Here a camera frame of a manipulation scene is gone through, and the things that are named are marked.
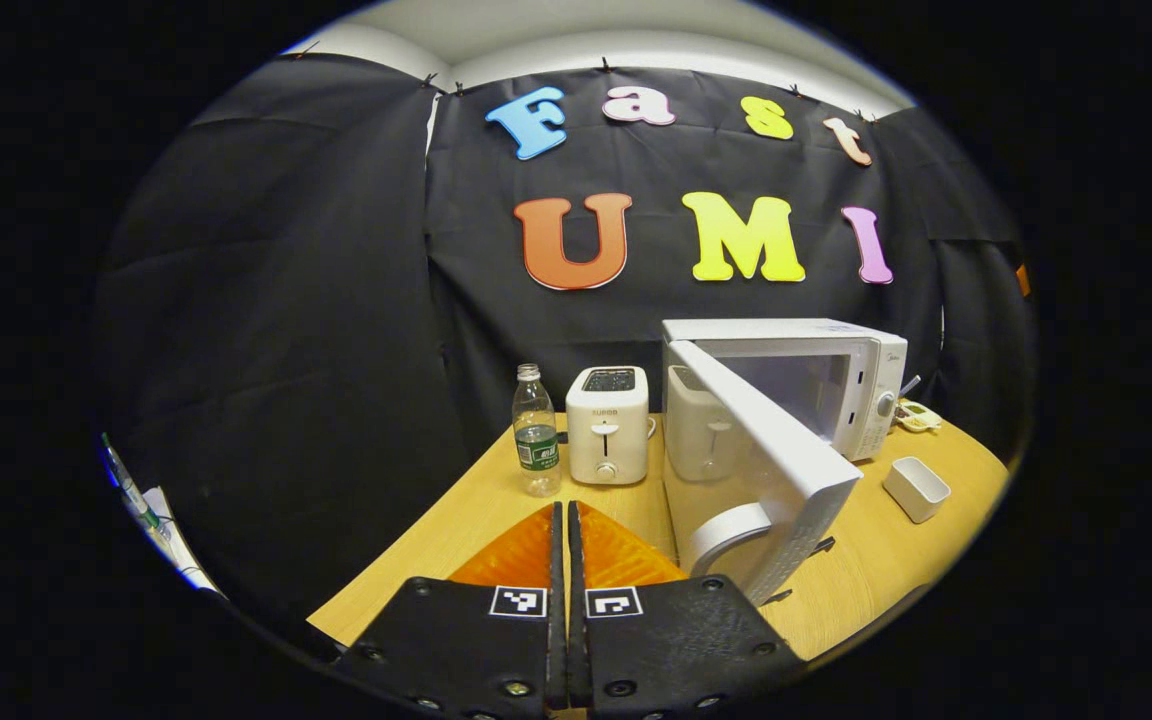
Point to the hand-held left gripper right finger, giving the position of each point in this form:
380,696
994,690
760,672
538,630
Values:
676,650

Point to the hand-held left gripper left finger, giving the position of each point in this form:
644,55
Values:
476,650

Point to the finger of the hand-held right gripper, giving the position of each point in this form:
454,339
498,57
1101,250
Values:
1023,281

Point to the white microwave oven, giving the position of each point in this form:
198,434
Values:
796,480

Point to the white divided plate with beans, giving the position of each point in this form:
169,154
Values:
918,415

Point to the clear plastic water bottle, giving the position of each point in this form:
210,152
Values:
536,450

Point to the white toaster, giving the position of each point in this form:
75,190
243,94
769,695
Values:
606,430

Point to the white rectangular tray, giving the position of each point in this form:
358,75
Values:
916,488

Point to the white paper sheets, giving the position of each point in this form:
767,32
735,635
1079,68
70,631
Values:
171,540

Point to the black backdrop cloth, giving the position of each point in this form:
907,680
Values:
286,350

